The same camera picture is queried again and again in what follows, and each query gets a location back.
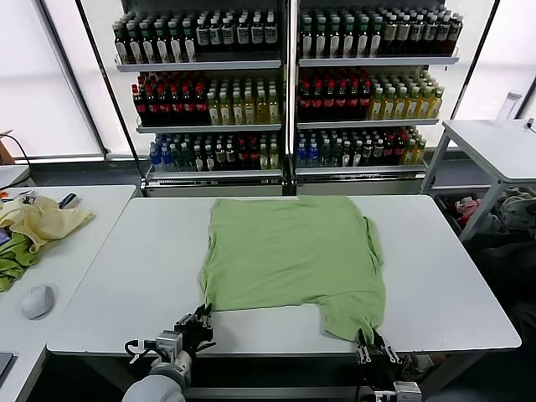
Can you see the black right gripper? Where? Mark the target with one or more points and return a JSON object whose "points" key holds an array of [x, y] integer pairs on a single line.
{"points": [[379, 374]]}

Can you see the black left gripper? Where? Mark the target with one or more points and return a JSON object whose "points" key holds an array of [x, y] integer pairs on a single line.
{"points": [[197, 339]]}

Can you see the light green t-shirt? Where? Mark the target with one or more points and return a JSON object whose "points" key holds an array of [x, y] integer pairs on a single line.
{"points": [[289, 251]]}

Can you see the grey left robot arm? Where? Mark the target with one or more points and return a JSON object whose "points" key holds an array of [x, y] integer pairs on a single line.
{"points": [[155, 385]]}

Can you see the black laundry basket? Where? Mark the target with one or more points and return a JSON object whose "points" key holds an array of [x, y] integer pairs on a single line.
{"points": [[450, 213]]}

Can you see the blue water bottle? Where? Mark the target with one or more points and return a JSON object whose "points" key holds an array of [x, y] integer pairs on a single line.
{"points": [[301, 157], [167, 161], [156, 161], [313, 157]]}

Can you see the white computer mouse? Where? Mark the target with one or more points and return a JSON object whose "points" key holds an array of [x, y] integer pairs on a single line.
{"points": [[37, 301]]}

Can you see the pink garment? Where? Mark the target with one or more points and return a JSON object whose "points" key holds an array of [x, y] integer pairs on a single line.
{"points": [[469, 207]]}

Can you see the dark blue white item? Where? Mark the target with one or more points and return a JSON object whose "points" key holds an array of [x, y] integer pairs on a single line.
{"points": [[68, 200]]}

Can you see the pale yellow garment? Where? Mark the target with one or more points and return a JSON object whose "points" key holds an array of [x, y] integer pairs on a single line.
{"points": [[46, 222]]}

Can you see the crumpled green garment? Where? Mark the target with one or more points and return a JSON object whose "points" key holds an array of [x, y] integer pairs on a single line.
{"points": [[17, 255]]}

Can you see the dark flat device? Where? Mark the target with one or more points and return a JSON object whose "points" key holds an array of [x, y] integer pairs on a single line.
{"points": [[5, 364]]}

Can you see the grey-green garment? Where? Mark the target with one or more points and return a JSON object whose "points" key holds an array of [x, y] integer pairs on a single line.
{"points": [[519, 205]]}

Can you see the yellow-green drink bottle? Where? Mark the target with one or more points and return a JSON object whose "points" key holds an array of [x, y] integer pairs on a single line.
{"points": [[225, 111], [261, 109], [400, 106], [237, 110], [249, 110], [213, 111], [389, 106], [412, 105], [424, 105], [377, 106], [274, 109], [435, 104]]}

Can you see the small printed item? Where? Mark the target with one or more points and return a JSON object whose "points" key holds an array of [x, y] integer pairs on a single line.
{"points": [[28, 199]]}

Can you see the red cap cola bottle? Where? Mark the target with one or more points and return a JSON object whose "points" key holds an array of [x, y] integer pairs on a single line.
{"points": [[188, 107], [305, 104], [317, 104], [365, 103], [163, 108], [151, 109], [353, 104], [139, 109], [176, 108], [341, 104], [329, 104], [201, 107]]}

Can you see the purple item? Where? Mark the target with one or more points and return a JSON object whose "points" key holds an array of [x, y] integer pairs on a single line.
{"points": [[3, 235]]}

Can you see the black slanted pole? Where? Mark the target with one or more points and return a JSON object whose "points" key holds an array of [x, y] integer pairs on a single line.
{"points": [[108, 84], [465, 84]]}

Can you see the metal bottle shelf rack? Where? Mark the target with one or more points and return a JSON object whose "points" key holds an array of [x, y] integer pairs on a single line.
{"points": [[201, 65], [368, 61]]}

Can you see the brown cardboard box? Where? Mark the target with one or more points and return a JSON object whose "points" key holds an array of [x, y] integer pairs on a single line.
{"points": [[5, 146]]}

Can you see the small black item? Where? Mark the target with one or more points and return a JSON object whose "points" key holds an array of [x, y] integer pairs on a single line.
{"points": [[531, 124]]}

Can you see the green cap dark bottle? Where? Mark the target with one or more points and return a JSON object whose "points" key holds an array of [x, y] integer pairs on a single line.
{"points": [[147, 45], [175, 44], [362, 41], [307, 42], [161, 45], [335, 42], [189, 44], [348, 41], [321, 42], [376, 40], [135, 46], [121, 46]]}

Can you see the translucent plastic cylinder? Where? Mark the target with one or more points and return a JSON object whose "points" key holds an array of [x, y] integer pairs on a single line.
{"points": [[510, 106]]}

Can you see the white cap dark bottle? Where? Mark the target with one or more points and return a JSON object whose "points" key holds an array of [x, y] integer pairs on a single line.
{"points": [[256, 35], [228, 36], [243, 35], [270, 34], [215, 37], [203, 37]]}

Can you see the beige label dark bottle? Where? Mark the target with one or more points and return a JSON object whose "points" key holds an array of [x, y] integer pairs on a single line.
{"points": [[390, 35], [443, 34], [403, 35], [455, 33], [416, 35], [430, 34]]}

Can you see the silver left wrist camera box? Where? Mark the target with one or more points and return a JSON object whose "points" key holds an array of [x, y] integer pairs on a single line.
{"points": [[169, 343]]}

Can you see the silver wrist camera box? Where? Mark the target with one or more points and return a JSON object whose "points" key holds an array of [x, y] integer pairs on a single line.
{"points": [[408, 391], [169, 343]]}

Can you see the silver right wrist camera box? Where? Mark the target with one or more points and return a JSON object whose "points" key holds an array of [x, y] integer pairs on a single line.
{"points": [[408, 391]]}

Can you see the white metal frame table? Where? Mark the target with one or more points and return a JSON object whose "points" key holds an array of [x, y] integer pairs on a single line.
{"points": [[494, 146]]}

